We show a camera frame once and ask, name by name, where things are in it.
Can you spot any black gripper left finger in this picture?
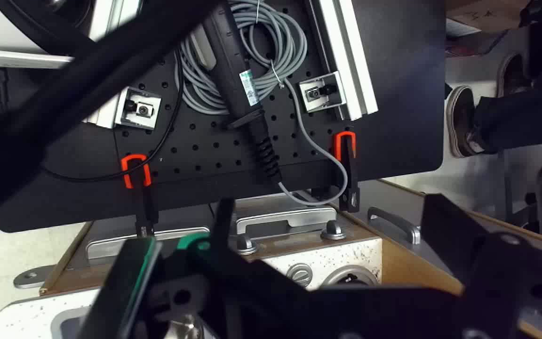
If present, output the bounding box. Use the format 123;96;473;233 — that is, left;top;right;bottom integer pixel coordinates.
80;235;163;339

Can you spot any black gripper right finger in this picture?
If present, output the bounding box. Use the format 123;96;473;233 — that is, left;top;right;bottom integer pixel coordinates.
419;192;542;339

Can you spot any white speckled toy stove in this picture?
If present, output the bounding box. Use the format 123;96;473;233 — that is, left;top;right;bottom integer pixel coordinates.
0;192;387;339

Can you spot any green plastic piece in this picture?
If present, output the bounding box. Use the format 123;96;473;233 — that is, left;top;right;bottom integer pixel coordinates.
159;230;214;258

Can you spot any brown wooden board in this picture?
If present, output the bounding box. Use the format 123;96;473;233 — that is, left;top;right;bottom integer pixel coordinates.
39;177;542;339

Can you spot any orange black clamp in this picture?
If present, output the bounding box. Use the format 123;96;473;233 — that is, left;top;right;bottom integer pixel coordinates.
330;130;362;213
118;150;161;239

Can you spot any silver bolted metal bar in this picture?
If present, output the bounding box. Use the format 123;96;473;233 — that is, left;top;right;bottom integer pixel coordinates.
233;205;347;248

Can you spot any black perforated pegboard panel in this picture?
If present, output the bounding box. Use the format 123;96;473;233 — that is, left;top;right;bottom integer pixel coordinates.
0;0;447;233

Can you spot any grey metal handle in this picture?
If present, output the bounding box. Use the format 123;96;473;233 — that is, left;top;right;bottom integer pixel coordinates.
364;205;424;248

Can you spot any silver corner bracket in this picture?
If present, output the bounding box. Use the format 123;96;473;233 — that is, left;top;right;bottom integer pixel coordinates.
88;85;161;132
296;69;349;115

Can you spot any thick black hose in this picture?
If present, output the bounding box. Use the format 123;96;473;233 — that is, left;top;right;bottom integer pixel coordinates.
0;0;223;209

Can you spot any black cable with label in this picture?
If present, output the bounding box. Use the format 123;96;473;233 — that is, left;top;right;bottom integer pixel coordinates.
206;0;285;184

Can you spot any long aluminium extrusion rail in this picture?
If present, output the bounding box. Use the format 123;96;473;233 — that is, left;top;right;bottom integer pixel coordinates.
315;0;379;122

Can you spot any short aluminium extrusion rail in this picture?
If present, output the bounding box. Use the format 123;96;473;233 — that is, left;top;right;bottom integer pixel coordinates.
86;0;142;43

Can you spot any grey coiled cable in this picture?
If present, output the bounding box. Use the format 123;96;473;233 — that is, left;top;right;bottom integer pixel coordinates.
174;0;351;209

